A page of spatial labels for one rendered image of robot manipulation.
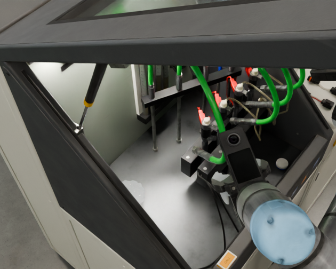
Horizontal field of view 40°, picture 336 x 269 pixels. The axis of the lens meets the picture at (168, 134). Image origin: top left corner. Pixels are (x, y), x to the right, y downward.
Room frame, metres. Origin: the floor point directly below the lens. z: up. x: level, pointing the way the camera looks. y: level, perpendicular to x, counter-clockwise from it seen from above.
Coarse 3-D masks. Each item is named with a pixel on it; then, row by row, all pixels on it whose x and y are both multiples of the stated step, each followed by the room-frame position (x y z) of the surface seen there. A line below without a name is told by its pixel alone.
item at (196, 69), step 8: (152, 72) 0.91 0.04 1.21; (200, 72) 0.70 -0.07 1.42; (152, 80) 0.92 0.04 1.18; (200, 80) 0.68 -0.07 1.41; (208, 88) 0.67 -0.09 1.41; (208, 96) 0.65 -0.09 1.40; (216, 104) 0.64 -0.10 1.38; (216, 112) 0.63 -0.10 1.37; (216, 120) 0.62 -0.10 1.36; (224, 128) 0.61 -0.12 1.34; (216, 160) 0.61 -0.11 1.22; (224, 160) 0.58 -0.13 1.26
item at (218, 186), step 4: (212, 180) 0.45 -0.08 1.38; (216, 180) 0.45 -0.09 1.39; (212, 184) 0.44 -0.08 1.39; (216, 184) 0.43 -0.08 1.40; (220, 184) 0.43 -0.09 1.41; (224, 184) 0.42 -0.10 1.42; (216, 188) 0.43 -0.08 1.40; (220, 188) 0.42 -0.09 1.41; (224, 188) 0.42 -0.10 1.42; (220, 192) 0.42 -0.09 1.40
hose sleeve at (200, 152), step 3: (195, 150) 0.68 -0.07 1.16; (198, 150) 0.68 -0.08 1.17; (201, 150) 0.67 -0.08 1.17; (198, 153) 0.67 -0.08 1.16; (201, 153) 0.66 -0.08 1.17; (204, 153) 0.65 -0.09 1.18; (207, 153) 0.65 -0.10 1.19; (201, 156) 0.66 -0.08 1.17; (204, 156) 0.64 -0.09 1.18; (207, 156) 0.64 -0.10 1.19; (210, 156) 0.63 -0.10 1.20; (207, 159) 0.63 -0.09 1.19
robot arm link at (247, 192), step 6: (252, 186) 0.36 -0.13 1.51; (258, 186) 0.36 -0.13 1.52; (264, 186) 0.35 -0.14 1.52; (270, 186) 0.36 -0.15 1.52; (246, 192) 0.35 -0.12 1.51; (252, 192) 0.34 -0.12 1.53; (240, 198) 0.35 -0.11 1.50; (246, 198) 0.34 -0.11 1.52; (240, 204) 0.34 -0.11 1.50; (240, 210) 0.33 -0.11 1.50; (240, 216) 0.32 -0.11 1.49
